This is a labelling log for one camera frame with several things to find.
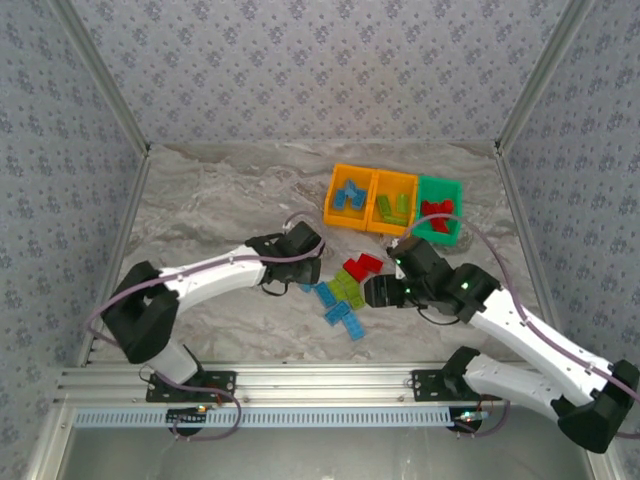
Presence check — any orange plastic bin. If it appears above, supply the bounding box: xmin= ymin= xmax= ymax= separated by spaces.
xmin=323 ymin=163 xmax=377 ymax=232
xmin=367 ymin=169 xmax=420 ymax=237

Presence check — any green plastic bin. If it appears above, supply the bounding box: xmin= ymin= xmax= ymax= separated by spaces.
xmin=410 ymin=174 xmax=465 ymax=247

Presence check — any black controller board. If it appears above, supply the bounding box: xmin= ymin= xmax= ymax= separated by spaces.
xmin=452 ymin=407 xmax=494 ymax=434
xmin=166 ymin=405 xmax=210 ymax=425

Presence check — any grey metal base panel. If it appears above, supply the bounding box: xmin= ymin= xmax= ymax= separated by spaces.
xmin=49 ymin=405 xmax=616 ymax=480

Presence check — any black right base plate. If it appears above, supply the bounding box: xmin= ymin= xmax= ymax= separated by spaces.
xmin=410 ymin=368 xmax=504 ymax=403

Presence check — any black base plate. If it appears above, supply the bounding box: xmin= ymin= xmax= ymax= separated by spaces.
xmin=145 ymin=369 xmax=238 ymax=404
xmin=410 ymin=368 xmax=504 ymax=403

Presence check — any aluminium frame rail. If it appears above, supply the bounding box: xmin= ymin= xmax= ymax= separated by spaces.
xmin=52 ymin=363 xmax=599 ymax=406

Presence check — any aluminium table side rail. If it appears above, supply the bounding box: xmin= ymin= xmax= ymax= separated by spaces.
xmin=77 ymin=147 xmax=154 ymax=369
xmin=493 ymin=147 xmax=574 ymax=365

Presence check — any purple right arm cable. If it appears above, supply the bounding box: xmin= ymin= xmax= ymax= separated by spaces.
xmin=397 ymin=214 xmax=640 ymax=404

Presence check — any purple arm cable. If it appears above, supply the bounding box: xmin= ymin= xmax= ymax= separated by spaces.
xmin=87 ymin=212 xmax=327 ymax=349
xmin=397 ymin=214 xmax=640 ymax=404

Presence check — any white slotted cable duct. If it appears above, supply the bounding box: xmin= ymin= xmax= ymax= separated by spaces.
xmin=72 ymin=405 xmax=459 ymax=429

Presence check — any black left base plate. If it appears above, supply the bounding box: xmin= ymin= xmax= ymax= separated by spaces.
xmin=145 ymin=369 xmax=238 ymax=404

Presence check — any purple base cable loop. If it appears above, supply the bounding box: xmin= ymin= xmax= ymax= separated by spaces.
xmin=452 ymin=394 xmax=512 ymax=440
xmin=149 ymin=382 xmax=243 ymax=443

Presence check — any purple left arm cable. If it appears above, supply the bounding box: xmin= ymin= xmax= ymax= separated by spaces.
xmin=87 ymin=212 xmax=327 ymax=349

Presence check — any aluminium frame post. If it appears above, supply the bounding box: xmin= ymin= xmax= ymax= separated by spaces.
xmin=47 ymin=0 xmax=152 ymax=154
xmin=494 ymin=0 xmax=599 ymax=154

